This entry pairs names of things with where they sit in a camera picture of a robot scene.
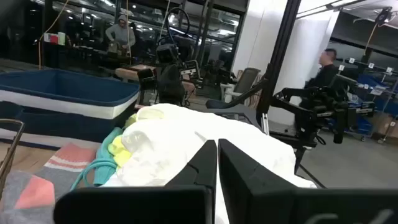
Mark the grey pink striped sock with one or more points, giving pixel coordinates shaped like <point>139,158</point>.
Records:
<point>34,193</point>

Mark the grey office chair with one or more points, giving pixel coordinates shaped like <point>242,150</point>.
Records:
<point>245,81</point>

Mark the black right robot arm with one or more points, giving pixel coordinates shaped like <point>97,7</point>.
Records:
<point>169,84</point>

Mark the yellow shirt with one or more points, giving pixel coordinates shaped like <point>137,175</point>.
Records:
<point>119,154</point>

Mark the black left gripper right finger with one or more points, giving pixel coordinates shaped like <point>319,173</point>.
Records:
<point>264,199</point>

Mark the black aluminium stand frame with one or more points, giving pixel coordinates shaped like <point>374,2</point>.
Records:
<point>280,46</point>

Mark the person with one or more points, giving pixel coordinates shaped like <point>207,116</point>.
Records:
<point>121,32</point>
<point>326,73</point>

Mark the wooden work table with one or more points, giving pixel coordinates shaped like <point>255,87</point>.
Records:
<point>130,73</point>

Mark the white shirt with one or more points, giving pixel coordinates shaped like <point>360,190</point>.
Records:
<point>174,137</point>

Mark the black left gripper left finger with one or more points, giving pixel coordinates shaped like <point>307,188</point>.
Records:
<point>140,205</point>

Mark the teal garment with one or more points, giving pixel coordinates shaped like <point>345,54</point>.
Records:
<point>104,155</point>

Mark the navy white striped fabric bin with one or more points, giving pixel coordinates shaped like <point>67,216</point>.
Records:
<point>62,87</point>

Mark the metal shelving rack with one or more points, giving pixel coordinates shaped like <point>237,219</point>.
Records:
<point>373,102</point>

